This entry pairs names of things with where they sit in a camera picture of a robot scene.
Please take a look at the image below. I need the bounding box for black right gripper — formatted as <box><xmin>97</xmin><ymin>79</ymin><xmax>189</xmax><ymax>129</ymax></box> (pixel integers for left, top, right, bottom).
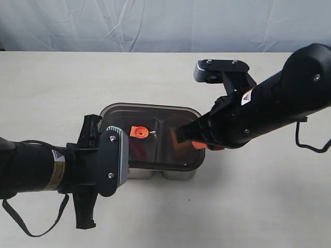
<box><xmin>174</xmin><ymin>87</ymin><xmax>261</xmax><ymax>151</ymax></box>

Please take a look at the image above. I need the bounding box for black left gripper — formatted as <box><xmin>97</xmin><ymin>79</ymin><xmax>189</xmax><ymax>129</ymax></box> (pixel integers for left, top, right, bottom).
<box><xmin>57</xmin><ymin>115</ymin><xmax>102</xmax><ymax>229</ymax></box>

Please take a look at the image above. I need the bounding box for black lid with orange seal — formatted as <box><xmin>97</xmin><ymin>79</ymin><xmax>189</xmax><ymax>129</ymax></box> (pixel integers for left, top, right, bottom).
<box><xmin>99</xmin><ymin>103</ymin><xmax>205</xmax><ymax>172</ymax></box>

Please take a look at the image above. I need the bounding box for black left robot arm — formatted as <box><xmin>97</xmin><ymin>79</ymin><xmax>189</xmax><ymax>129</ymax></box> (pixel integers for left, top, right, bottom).
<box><xmin>1</xmin><ymin>114</ymin><xmax>102</xmax><ymax>231</ymax></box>

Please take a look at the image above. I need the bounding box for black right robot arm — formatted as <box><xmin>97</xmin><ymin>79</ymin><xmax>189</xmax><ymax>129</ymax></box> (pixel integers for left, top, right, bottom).
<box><xmin>174</xmin><ymin>43</ymin><xmax>330</xmax><ymax>150</ymax></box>

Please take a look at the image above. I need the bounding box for steel two-compartment lunch tray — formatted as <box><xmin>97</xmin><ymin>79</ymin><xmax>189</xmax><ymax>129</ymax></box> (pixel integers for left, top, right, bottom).
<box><xmin>128</xmin><ymin>168</ymin><xmax>197</xmax><ymax>181</ymax></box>

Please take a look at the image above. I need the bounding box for white wrinkled backdrop cloth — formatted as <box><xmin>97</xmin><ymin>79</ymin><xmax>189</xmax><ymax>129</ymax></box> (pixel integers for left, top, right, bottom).
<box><xmin>1</xmin><ymin>1</ymin><xmax>330</xmax><ymax>53</ymax></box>

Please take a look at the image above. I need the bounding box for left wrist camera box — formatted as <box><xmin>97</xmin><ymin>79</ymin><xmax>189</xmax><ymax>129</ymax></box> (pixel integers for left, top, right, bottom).
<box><xmin>96</xmin><ymin>126</ymin><xmax>129</xmax><ymax>197</ymax></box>

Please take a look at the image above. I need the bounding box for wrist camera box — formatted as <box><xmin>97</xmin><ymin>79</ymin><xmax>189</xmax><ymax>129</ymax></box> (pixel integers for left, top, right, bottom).
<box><xmin>96</xmin><ymin>126</ymin><xmax>129</xmax><ymax>197</ymax></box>
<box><xmin>193</xmin><ymin>59</ymin><xmax>257</xmax><ymax>95</ymax></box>

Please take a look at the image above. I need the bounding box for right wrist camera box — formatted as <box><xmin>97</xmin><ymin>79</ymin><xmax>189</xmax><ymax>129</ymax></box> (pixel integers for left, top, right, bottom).
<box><xmin>193</xmin><ymin>59</ymin><xmax>257</xmax><ymax>95</ymax></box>

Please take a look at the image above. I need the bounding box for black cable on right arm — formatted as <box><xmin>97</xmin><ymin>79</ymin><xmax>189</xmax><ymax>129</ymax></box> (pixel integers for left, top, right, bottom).
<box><xmin>294</xmin><ymin>116</ymin><xmax>331</xmax><ymax>154</ymax></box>

